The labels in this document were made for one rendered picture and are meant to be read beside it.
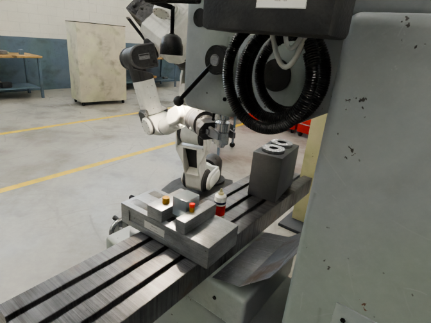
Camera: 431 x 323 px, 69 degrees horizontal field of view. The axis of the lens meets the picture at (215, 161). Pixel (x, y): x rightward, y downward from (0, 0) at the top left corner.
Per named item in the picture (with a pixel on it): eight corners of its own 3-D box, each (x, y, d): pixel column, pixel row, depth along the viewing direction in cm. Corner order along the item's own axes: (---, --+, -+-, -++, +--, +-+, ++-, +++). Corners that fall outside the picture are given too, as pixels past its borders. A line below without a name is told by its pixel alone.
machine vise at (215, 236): (120, 221, 101) (120, 191, 97) (154, 204, 113) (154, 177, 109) (206, 270, 83) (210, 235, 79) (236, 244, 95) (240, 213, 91)
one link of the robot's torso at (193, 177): (188, 177, 209) (182, 113, 179) (216, 183, 203) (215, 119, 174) (178, 191, 197) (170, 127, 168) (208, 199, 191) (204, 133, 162)
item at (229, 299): (127, 256, 115) (127, 229, 111) (190, 220, 142) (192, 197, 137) (239, 335, 88) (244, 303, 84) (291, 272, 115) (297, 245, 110)
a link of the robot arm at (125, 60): (127, 82, 135) (118, 49, 130) (147, 77, 139) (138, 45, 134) (136, 82, 125) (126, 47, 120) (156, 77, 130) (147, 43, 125)
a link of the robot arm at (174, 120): (179, 120, 109) (163, 128, 120) (201, 122, 113) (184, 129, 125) (178, 102, 109) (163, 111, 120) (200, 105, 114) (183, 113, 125)
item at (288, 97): (228, 109, 78) (240, -7, 69) (273, 100, 96) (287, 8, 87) (299, 127, 68) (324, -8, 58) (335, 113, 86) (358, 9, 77)
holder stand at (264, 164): (247, 193, 127) (253, 147, 120) (266, 177, 145) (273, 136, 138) (274, 203, 121) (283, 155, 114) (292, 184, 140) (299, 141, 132)
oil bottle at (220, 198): (210, 216, 109) (213, 188, 105) (217, 212, 112) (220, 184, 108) (219, 220, 106) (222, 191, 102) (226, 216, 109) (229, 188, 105)
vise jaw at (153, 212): (146, 215, 92) (146, 204, 91) (180, 198, 104) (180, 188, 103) (161, 223, 89) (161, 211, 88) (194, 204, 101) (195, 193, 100)
